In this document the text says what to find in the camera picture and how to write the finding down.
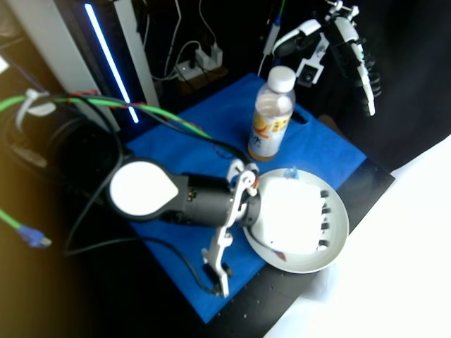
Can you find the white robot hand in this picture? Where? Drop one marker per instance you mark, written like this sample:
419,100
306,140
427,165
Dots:
347,30
292,214

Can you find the orange drink bottle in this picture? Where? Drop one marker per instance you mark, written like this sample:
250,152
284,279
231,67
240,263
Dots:
271,116

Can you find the white round plate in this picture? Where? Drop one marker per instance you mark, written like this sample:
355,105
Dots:
338,225

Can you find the black backdrop cloth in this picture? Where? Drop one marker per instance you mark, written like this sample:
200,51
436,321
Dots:
415,70

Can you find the white sheet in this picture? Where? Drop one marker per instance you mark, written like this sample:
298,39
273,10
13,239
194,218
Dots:
387,264

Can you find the blue cloth bag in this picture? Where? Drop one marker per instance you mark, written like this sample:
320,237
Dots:
218,109

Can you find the power strip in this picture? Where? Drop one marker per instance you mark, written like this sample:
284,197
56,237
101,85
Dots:
190,72

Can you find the white column with blue light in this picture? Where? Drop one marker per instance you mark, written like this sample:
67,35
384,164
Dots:
46,35

